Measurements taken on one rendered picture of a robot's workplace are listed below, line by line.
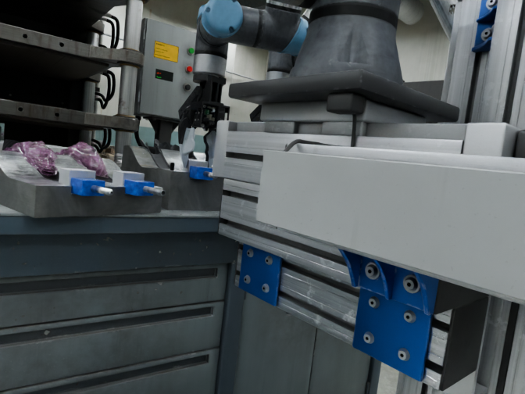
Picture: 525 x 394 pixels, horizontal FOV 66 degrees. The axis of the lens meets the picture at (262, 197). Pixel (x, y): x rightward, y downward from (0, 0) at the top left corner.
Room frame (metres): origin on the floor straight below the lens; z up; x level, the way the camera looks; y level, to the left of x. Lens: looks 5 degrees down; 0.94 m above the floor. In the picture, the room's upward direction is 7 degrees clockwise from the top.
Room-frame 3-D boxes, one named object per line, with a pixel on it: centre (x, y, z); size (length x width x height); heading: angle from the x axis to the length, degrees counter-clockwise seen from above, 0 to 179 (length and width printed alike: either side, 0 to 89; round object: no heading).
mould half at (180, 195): (1.19, 0.25, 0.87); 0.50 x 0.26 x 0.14; 36
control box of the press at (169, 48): (1.88, 0.49, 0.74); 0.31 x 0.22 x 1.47; 126
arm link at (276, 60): (1.22, -0.01, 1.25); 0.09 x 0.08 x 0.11; 67
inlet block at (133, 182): (0.80, 0.24, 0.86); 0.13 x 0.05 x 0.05; 53
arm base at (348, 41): (0.56, -0.09, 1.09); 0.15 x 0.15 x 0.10
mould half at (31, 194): (0.91, 0.49, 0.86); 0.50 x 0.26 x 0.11; 53
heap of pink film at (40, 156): (0.91, 0.49, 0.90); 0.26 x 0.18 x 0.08; 53
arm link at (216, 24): (0.86, 0.11, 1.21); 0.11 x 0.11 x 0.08; 16
